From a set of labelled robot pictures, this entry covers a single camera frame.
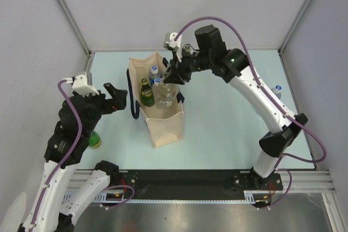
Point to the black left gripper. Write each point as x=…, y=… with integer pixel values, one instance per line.
x=119, y=100

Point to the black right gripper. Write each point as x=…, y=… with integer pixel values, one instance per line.
x=176, y=72

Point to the blue label water bottle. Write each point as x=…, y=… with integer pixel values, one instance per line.
x=153, y=74

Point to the clear glass bottle green cap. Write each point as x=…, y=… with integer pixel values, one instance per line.
x=166, y=94

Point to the clear unlabelled plastic water bottle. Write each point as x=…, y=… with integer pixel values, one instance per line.
x=157, y=90

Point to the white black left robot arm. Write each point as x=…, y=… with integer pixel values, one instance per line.
x=78, y=118

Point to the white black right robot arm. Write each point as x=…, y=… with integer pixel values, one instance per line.
x=234, y=68

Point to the beige canvas tote bag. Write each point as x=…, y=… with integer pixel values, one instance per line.
x=165, y=124

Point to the blue label bottle right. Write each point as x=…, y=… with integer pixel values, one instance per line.
x=277, y=90

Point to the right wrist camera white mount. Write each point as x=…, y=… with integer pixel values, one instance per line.
x=172, y=42

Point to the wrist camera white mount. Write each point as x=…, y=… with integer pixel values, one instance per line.
x=172, y=42
x=82, y=84

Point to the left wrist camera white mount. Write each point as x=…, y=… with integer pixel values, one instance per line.
x=82, y=84

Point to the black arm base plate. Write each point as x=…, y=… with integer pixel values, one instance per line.
x=196, y=184

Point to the aluminium corner post left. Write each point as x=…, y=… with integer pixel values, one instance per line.
x=73, y=25

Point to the aluminium corner post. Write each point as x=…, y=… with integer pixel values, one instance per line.
x=294, y=26
x=73, y=25

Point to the white slotted cable duct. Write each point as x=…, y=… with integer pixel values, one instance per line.
x=247, y=197

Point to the aluminium corner post right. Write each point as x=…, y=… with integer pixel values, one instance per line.
x=294, y=26

